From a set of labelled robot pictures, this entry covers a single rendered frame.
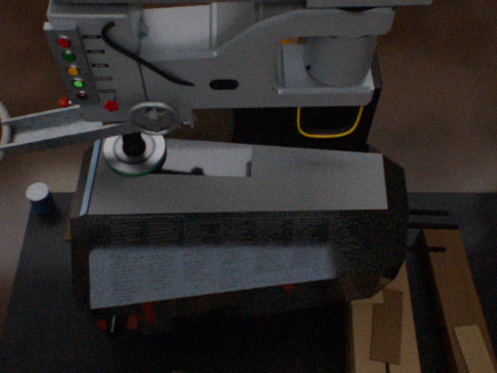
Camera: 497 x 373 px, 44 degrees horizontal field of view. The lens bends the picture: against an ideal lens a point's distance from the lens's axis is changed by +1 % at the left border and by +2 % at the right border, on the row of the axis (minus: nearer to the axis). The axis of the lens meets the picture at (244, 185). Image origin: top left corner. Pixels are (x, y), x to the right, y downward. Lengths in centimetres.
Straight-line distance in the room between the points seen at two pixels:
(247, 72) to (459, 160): 182
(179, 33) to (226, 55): 15
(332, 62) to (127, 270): 97
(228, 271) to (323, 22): 92
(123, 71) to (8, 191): 165
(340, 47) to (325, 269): 79
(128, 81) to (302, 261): 84
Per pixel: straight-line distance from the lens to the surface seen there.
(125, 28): 162
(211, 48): 168
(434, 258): 286
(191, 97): 181
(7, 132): 225
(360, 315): 255
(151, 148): 217
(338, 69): 176
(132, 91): 179
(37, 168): 330
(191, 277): 212
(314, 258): 211
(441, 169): 328
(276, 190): 209
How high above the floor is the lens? 259
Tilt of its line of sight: 58 degrees down
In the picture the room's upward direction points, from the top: straight up
